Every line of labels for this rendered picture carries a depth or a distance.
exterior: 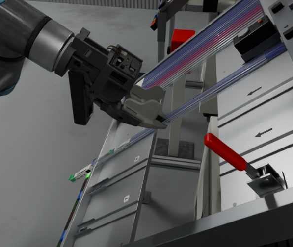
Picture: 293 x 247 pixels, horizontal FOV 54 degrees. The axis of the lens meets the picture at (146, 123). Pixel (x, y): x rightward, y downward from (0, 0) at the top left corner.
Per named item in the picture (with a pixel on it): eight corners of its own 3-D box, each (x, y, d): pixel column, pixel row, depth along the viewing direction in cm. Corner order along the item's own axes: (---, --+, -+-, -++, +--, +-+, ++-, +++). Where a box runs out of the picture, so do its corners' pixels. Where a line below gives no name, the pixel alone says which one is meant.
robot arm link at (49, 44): (23, 67, 45) (46, 45, 52) (50, 83, 47) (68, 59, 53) (37, 30, 41) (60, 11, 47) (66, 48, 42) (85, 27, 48)
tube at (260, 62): (72, 183, 69) (68, 180, 68) (74, 178, 70) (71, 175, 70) (269, 63, 41) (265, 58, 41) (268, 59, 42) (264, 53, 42)
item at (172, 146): (151, 165, 173) (153, 44, 123) (156, 139, 191) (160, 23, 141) (191, 171, 170) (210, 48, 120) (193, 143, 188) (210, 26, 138)
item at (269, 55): (112, 157, 77) (108, 153, 77) (113, 153, 78) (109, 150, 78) (298, 41, 50) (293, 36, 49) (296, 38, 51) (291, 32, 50)
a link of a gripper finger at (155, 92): (182, 106, 50) (138, 79, 48) (163, 125, 54) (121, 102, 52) (182, 95, 53) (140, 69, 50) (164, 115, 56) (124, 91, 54)
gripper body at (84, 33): (138, 85, 44) (67, 40, 41) (113, 118, 49) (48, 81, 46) (146, 61, 50) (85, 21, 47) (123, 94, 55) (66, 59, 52)
